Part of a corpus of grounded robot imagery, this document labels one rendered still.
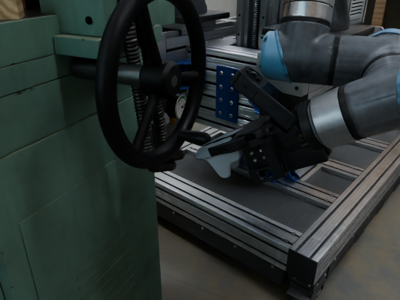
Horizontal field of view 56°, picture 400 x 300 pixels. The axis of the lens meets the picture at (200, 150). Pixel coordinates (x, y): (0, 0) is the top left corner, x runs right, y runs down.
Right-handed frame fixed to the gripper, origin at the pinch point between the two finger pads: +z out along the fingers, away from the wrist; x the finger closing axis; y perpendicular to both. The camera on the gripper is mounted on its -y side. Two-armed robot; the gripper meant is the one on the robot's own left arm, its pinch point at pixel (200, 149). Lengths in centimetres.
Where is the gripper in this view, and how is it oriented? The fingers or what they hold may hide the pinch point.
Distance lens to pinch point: 63.4
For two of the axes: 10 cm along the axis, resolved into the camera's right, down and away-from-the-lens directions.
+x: 4.5, -3.9, 8.0
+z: -7.7, 2.8, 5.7
